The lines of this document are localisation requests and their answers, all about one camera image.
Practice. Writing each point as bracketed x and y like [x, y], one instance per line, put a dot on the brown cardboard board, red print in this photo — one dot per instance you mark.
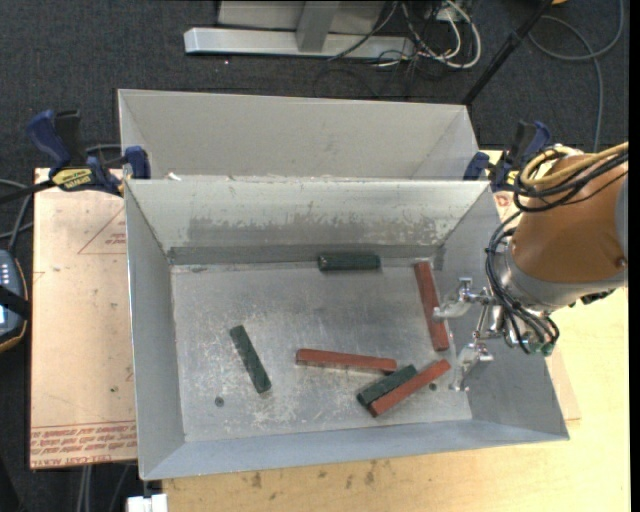
[80, 325]

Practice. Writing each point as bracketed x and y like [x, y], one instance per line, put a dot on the dark green flat block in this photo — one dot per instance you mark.
[387, 384]
[251, 360]
[349, 262]

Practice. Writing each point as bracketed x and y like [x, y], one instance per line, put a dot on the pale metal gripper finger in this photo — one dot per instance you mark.
[467, 362]
[450, 309]

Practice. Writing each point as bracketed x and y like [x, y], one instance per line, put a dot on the red-brown flat block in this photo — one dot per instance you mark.
[429, 300]
[340, 359]
[415, 387]

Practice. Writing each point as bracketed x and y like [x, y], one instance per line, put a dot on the black cylinder on white bracket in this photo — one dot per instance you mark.
[596, 297]

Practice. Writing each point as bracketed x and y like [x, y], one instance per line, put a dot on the grey metal bin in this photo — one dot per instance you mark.
[300, 310]

